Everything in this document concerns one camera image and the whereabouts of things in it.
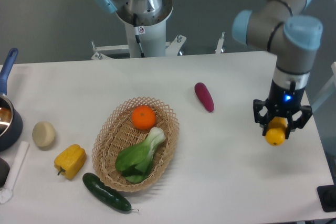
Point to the orange fruit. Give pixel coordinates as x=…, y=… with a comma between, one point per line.
x=143, y=117

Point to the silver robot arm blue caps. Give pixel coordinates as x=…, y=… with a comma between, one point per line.
x=279, y=28

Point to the yellow bell pepper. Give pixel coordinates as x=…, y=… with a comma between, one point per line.
x=70, y=161

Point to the yellow mango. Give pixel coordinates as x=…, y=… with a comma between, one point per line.
x=276, y=131

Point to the purple sweet potato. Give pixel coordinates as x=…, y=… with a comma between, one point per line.
x=204, y=96

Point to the woven wicker basket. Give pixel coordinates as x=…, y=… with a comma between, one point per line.
x=119, y=133

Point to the green bok choy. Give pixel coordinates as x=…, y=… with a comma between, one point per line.
x=135, y=162

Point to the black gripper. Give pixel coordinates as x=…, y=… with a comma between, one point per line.
x=284, y=103

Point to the blue saucepan with handle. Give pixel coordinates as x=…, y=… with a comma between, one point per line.
x=11, y=120

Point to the black device at table corner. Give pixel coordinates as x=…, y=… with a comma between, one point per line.
x=326, y=195

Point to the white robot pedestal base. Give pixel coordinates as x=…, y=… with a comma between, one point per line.
x=142, y=42

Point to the white frame at right edge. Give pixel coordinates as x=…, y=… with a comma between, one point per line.
x=325, y=92

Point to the dark green cucumber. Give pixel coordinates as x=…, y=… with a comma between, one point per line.
x=108, y=196

